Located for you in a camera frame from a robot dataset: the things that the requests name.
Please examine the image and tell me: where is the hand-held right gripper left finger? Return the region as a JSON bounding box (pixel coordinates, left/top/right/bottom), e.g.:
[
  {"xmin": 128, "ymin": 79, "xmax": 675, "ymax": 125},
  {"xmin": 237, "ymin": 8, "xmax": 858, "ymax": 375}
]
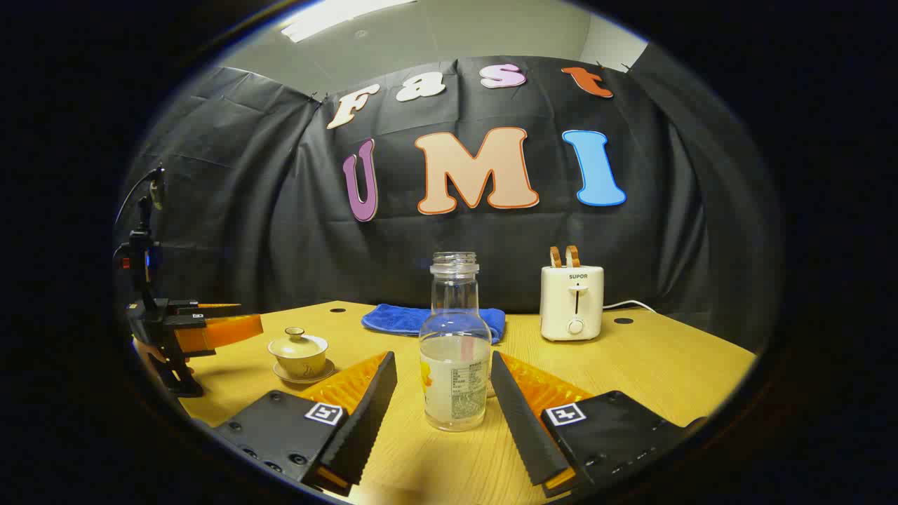
[{"xmin": 214, "ymin": 351, "xmax": 398, "ymax": 497}]

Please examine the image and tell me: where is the beige ceramic teacup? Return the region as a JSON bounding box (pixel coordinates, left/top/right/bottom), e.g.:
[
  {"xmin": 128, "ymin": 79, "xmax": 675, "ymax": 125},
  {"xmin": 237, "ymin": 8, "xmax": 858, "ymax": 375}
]
[{"xmin": 272, "ymin": 347, "xmax": 328, "ymax": 379}]

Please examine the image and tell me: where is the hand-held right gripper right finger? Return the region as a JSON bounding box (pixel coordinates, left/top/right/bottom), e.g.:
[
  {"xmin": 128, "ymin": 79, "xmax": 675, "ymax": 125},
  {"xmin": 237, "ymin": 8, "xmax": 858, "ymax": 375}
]
[{"xmin": 490, "ymin": 351, "xmax": 709, "ymax": 499}]

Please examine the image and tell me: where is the blue folded towel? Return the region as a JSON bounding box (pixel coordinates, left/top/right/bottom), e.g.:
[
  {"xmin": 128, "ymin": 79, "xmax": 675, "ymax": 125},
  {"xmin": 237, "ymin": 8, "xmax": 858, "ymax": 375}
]
[{"xmin": 361, "ymin": 303, "xmax": 507, "ymax": 346}]

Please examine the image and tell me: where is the white toaster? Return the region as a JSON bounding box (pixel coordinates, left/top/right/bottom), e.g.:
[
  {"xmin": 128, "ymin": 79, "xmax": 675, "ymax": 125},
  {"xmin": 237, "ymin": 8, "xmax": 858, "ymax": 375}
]
[{"xmin": 540, "ymin": 264, "xmax": 605, "ymax": 342}]

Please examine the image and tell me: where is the clear glass water bottle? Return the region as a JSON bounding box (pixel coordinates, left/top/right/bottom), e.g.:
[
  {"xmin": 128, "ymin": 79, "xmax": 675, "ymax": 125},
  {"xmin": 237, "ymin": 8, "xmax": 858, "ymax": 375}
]
[{"xmin": 419, "ymin": 252, "xmax": 493, "ymax": 432}]

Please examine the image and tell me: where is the black backdrop cloth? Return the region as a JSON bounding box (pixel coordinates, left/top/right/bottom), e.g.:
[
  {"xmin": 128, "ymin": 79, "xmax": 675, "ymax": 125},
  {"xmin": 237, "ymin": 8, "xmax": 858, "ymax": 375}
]
[{"xmin": 119, "ymin": 55, "xmax": 779, "ymax": 351}]

